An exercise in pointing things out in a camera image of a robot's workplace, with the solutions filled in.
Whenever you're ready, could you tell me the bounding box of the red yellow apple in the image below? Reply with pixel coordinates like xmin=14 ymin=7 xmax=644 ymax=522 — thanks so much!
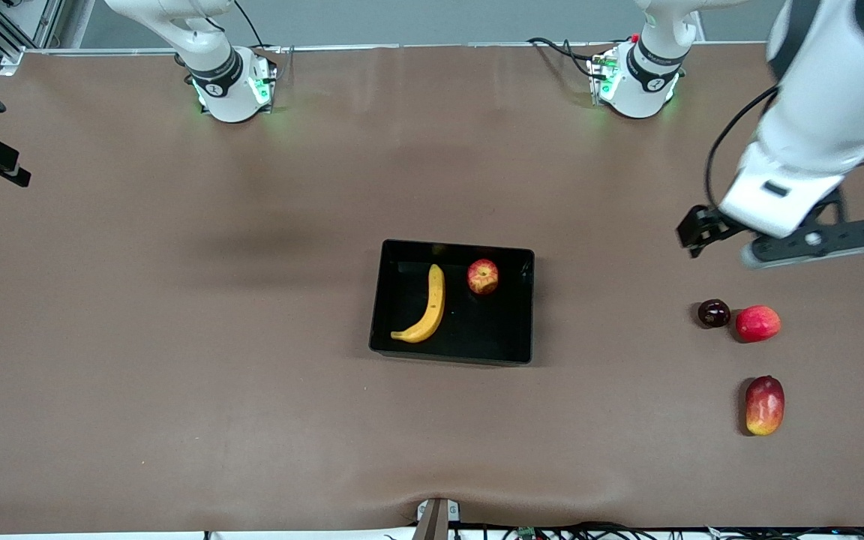
xmin=466 ymin=258 xmax=500 ymax=296

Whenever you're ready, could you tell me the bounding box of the black plastic box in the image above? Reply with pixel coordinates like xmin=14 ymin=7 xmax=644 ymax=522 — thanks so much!
xmin=368 ymin=238 xmax=536 ymax=367

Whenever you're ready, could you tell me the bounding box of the yellow banana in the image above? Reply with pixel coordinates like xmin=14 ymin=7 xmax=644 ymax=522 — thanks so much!
xmin=390 ymin=263 xmax=446 ymax=344

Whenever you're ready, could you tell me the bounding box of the dark purple plum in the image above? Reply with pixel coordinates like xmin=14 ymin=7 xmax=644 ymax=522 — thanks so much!
xmin=697 ymin=298 xmax=731 ymax=329

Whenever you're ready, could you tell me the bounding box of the red round peach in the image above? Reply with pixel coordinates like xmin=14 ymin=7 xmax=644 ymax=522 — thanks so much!
xmin=735 ymin=304 xmax=782 ymax=344

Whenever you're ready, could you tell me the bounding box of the red yellow mango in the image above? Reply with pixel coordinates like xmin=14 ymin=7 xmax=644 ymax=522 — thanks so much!
xmin=745 ymin=375 xmax=786 ymax=437

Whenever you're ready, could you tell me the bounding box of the brown table mat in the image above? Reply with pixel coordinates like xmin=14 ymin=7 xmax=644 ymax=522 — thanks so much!
xmin=0 ymin=41 xmax=864 ymax=535

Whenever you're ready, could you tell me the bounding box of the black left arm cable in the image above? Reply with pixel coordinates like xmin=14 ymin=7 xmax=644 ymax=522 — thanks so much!
xmin=706 ymin=85 xmax=864 ymax=211

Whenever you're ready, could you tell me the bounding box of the black left base cable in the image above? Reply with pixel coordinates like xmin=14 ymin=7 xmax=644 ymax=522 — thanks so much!
xmin=526 ymin=36 xmax=599 ymax=80

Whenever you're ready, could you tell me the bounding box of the black base cable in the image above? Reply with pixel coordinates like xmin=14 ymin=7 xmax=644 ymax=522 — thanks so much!
xmin=526 ymin=36 xmax=599 ymax=80
xmin=233 ymin=0 xmax=287 ymax=57

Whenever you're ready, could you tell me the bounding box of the black right base cable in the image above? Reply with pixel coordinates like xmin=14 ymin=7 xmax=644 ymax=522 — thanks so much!
xmin=233 ymin=0 xmax=287 ymax=57

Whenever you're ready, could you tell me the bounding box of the table edge clamp bracket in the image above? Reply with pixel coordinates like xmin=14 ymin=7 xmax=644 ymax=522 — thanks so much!
xmin=412 ymin=496 xmax=461 ymax=540

